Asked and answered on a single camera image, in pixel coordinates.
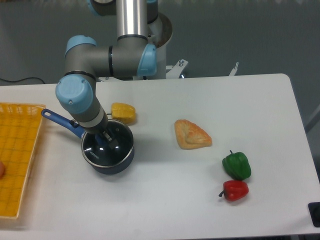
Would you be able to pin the golden pastry bread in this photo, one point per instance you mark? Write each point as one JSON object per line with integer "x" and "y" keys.
{"x": 190, "y": 136}

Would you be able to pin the black device table corner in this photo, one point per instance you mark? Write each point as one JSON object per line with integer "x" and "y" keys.
{"x": 314, "y": 210}

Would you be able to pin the yellow woven basket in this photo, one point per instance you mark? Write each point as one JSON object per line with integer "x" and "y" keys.
{"x": 20, "y": 124}

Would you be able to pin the red bell pepper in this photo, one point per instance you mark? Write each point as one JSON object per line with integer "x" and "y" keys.
{"x": 234, "y": 190}

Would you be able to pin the yellow bell pepper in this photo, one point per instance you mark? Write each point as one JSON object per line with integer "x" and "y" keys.
{"x": 123, "y": 112}

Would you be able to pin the green bell pepper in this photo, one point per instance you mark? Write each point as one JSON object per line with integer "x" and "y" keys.
{"x": 237, "y": 166}

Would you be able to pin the glass lid blue knob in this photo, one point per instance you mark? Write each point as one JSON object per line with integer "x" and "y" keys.
{"x": 107, "y": 145}

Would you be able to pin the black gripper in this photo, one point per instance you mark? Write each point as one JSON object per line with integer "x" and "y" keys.
{"x": 98, "y": 126}

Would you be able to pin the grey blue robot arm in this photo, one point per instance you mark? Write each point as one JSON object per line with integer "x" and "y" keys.
{"x": 85, "y": 61}

